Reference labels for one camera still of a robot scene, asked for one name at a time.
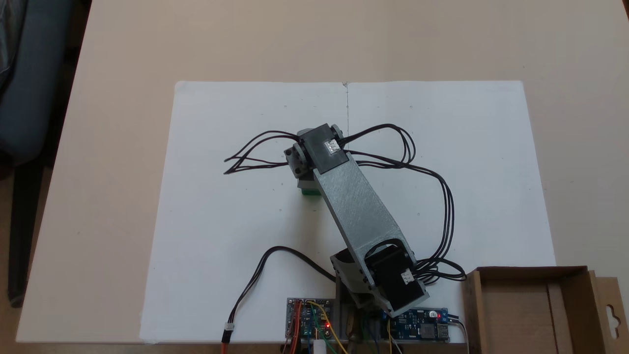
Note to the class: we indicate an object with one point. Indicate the green dice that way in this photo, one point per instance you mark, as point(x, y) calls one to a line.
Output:
point(310, 192)

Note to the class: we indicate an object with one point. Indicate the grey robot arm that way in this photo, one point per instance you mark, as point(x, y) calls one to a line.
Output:
point(358, 206)

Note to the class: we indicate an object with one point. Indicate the white paper sheet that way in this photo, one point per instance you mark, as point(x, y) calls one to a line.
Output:
point(481, 147)
point(221, 221)

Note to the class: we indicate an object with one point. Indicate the circuit board with red LED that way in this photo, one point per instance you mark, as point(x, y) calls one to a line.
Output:
point(307, 319)

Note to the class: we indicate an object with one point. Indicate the brown cardboard box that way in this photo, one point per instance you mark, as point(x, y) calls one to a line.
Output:
point(521, 314)

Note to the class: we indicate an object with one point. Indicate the white cylindrical plug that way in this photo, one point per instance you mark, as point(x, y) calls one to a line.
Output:
point(319, 347)

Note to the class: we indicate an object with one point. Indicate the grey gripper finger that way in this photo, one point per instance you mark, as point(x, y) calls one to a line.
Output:
point(309, 183)

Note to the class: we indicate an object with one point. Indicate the blue circuit board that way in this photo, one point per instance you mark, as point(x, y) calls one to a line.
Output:
point(417, 327)

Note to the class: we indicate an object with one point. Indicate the blue office chair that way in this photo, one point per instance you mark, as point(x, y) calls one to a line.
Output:
point(34, 73)

